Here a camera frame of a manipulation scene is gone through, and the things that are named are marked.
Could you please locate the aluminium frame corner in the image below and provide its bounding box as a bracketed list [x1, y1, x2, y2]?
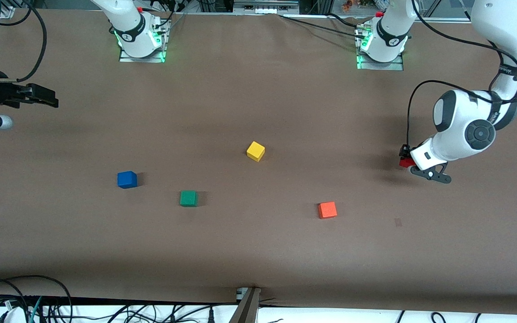
[0, 0, 19, 18]

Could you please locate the aluminium camera pole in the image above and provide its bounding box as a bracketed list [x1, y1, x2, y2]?
[228, 287, 262, 323]

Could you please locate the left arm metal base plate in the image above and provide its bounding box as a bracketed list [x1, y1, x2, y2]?
[356, 22, 405, 71]

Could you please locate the teal cable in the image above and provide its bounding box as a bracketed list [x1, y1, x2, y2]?
[29, 296, 44, 323]

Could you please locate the long black table cable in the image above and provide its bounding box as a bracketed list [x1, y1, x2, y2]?
[279, 15, 367, 40]

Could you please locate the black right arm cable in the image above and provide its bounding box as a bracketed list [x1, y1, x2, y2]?
[0, 0, 47, 83]

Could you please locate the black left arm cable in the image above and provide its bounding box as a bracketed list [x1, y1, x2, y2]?
[406, 0, 517, 148]

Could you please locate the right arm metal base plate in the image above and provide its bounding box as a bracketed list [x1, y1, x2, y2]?
[118, 16, 169, 63]

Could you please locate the black looping cable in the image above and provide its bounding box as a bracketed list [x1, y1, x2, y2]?
[0, 275, 73, 323]

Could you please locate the orange wooden block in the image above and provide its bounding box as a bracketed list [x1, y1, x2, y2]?
[318, 201, 337, 219]

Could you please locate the short black table cable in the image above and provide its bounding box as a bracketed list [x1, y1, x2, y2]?
[328, 13, 360, 28]

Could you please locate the aluminium rail with sockets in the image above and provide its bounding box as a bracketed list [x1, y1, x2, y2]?
[234, 0, 299, 15]

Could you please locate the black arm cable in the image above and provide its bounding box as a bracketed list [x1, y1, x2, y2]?
[0, 0, 47, 83]
[406, 0, 517, 148]

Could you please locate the blue wooden block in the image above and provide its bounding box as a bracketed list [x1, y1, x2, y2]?
[117, 171, 138, 189]

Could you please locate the brown paper table cover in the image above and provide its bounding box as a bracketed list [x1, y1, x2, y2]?
[0, 8, 517, 314]

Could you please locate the yellow wooden block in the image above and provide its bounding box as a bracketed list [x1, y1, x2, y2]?
[246, 141, 266, 162]

